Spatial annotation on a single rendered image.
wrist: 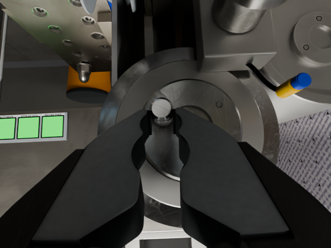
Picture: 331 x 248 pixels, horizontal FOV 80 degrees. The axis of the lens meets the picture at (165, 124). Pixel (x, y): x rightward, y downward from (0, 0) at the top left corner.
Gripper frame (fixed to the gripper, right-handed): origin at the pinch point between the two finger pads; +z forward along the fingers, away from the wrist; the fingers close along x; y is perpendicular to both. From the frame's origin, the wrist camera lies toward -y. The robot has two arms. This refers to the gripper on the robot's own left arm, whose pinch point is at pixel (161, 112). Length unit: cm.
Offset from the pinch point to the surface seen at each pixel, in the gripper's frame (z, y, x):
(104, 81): 173, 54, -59
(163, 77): 5.0, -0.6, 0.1
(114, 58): 7.8, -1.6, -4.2
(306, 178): 9.3, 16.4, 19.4
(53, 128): 31.1, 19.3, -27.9
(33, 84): 231, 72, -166
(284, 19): 9.3, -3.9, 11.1
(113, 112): 4.1, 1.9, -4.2
